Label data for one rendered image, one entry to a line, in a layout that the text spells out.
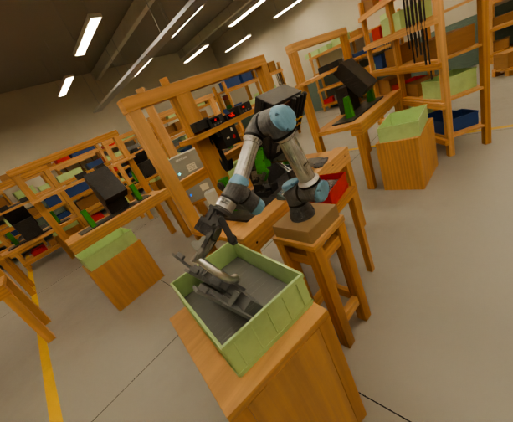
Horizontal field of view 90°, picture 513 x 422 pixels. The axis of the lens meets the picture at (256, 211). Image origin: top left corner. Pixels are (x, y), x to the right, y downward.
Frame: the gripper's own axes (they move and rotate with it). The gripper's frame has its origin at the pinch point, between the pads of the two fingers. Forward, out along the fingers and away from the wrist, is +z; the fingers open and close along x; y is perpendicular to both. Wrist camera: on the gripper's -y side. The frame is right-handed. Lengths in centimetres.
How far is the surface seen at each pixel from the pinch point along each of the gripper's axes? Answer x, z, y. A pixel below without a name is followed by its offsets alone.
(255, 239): -73, -23, -2
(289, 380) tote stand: -19, 24, -49
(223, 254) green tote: -56, -5, 8
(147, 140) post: -55, -48, 95
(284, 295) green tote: -12.1, -2.9, -33.5
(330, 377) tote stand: -37, 18, -67
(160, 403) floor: -117, 109, 10
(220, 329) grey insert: -23.5, 22.7, -15.8
